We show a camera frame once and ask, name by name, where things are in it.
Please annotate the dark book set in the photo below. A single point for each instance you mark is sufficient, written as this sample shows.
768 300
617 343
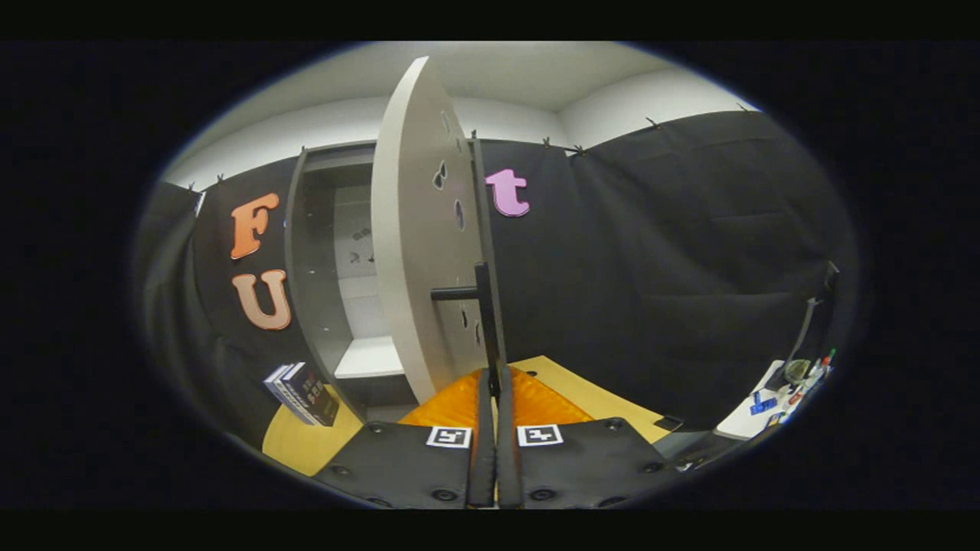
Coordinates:
310 394

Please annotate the grey stand pole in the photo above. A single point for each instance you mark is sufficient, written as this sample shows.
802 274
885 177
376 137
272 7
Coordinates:
805 325

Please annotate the grey cabinet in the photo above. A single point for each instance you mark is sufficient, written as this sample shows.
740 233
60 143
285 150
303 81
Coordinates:
314 291

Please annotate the light grey cabinet door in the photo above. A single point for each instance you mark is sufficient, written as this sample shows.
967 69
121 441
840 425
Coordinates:
413 229

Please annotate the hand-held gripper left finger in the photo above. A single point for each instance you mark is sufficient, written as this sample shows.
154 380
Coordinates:
482 459

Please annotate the small blue object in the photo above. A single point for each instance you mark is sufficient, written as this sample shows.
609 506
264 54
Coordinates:
763 404

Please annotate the round greenish object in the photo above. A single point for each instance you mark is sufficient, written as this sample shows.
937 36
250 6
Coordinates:
796 371

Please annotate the white side table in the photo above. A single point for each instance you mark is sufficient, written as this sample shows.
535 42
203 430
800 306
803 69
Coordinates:
743 421

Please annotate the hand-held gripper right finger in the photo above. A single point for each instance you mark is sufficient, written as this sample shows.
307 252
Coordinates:
507 459

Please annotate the black backdrop cloth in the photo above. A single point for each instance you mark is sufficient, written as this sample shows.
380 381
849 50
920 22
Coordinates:
651 268

